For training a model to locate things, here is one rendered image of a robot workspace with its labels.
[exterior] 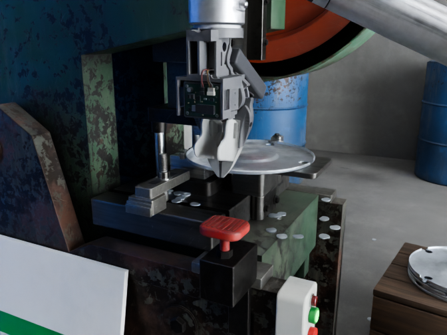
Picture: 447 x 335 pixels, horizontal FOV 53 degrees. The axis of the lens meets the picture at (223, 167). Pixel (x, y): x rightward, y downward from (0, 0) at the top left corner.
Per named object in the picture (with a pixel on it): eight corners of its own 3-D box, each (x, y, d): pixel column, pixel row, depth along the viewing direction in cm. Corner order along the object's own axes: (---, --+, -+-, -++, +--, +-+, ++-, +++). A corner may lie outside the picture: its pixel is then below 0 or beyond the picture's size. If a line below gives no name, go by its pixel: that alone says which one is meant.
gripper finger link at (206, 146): (187, 182, 65) (185, 118, 62) (207, 171, 70) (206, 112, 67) (205, 185, 64) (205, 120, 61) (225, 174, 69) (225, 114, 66)
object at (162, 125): (247, 123, 112) (247, 101, 110) (208, 139, 95) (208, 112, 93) (191, 118, 119) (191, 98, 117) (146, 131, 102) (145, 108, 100)
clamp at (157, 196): (194, 192, 102) (193, 147, 99) (150, 217, 87) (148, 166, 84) (171, 188, 104) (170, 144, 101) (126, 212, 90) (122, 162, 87)
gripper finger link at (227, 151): (205, 185, 64) (205, 120, 61) (225, 174, 69) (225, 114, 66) (225, 189, 62) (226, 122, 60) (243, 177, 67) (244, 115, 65)
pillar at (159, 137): (167, 173, 106) (165, 113, 102) (161, 175, 104) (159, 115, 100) (159, 171, 107) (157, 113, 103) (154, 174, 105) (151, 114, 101)
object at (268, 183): (329, 212, 105) (333, 155, 101) (312, 234, 93) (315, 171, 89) (232, 195, 116) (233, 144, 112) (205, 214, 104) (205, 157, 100)
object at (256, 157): (160, 163, 97) (160, 160, 96) (222, 138, 121) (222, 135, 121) (289, 182, 84) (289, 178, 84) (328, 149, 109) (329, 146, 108)
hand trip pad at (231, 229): (252, 263, 74) (253, 220, 71) (236, 280, 68) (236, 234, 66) (214, 254, 77) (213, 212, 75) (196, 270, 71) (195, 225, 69)
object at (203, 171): (233, 163, 114) (233, 145, 112) (204, 179, 101) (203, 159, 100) (202, 159, 118) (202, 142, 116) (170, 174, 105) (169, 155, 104)
